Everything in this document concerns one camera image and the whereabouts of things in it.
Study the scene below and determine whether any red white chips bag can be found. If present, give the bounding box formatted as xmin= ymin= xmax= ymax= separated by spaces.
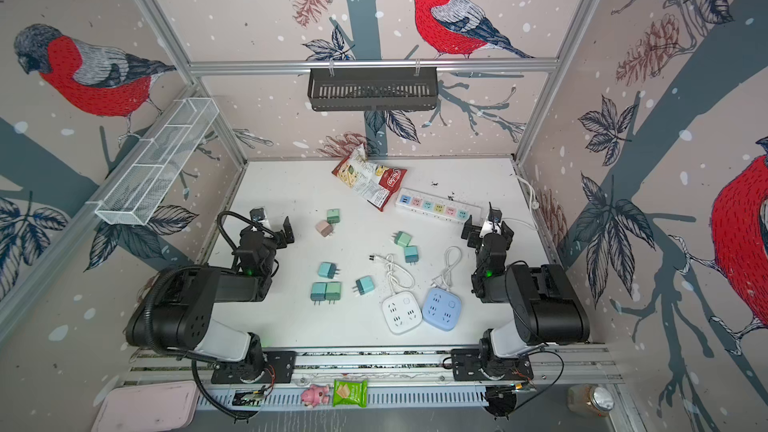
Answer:
xmin=332 ymin=145 xmax=407 ymax=212

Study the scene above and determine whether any pink tray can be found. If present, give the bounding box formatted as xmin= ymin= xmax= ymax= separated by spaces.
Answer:
xmin=92 ymin=381 xmax=200 ymax=432

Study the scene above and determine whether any glass jar with lid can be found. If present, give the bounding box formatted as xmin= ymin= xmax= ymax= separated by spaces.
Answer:
xmin=567 ymin=384 xmax=615 ymax=417

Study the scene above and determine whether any white square power socket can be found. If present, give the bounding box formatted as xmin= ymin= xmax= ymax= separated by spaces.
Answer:
xmin=381 ymin=291 xmax=423 ymax=335

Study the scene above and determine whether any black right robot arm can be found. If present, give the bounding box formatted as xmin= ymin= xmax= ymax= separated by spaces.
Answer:
xmin=450 ymin=208 xmax=590 ymax=382

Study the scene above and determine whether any teal plug adapter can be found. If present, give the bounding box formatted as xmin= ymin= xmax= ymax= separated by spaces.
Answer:
xmin=310 ymin=282 xmax=327 ymax=304
xmin=352 ymin=276 xmax=375 ymax=295
xmin=403 ymin=245 xmax=419 ymax=264
xmin=318 ymin=262 xmax=338 ymax=280

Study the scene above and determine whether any green plug adapter far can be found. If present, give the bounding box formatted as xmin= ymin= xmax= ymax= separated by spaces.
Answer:
xmin=326 ymin=209 xmax=340 ymax=224

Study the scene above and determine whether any blue square power socket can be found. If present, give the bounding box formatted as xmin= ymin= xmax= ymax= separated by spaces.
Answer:
xmin=422 ymin=287 xmax=462 ymax=332

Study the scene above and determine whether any white wire mesh shelf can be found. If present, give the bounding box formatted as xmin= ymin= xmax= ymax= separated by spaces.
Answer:
xmin=95 ymin=97 xmax=219 ymax=225

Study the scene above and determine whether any black hanging wire basket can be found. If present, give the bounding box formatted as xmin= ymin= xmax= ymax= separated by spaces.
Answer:
xmin=307 ymin=67 xmax=439 ymax=112

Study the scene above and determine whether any green snack packet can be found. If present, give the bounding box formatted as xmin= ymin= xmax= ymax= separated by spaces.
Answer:
xmin=332 ymin=380 xmax=368 ymax=408

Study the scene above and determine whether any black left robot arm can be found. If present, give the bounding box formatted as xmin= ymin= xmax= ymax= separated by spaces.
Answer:
xmin=125 ymin=209 xmax=296 ymax=386

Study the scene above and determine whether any white multicolour power strip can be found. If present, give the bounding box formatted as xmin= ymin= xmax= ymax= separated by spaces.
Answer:
xmin=396 ymin=188 xmax=482 ymax=224

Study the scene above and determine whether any light green plug adapter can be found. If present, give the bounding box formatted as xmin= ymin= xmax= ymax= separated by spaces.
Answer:
xmin=393 ymin=231 xmax=412 ymax=248

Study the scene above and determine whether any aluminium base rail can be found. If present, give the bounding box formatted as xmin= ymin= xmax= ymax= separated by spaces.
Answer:
xmin=122 ymin=344 xmax=625 ymax=412

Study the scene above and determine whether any blue socket white cable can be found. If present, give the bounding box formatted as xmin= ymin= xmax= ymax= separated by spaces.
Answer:
xmin=430 ymin=245 xmax=464 ymax=290

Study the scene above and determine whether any pink toy pig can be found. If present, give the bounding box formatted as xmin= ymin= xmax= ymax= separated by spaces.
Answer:
xmin=300 ymin=384 xmax=332 ymax=408

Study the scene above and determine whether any green plug adapter front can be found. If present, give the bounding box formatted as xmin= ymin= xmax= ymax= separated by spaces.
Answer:
xmin=325 ymin=281 xmax=342 ymax=303

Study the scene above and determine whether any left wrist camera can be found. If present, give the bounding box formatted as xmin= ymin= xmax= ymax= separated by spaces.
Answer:
xmin=249 ymin=207 xmax=280 ymax=233

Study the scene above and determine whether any pink plug adapter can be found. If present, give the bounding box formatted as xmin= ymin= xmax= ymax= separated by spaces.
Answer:
xmin=315 ymin=220 xmax=334 ymax=237

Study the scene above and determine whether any power strip white cable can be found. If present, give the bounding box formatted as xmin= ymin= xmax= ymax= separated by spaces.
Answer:
xmin=501 ymin=173 xmax=541 ymax=233

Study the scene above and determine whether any teal plug adapter front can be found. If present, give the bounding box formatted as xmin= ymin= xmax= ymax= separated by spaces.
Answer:
xmin=310 ymin=282 xmax=327 ymax=304

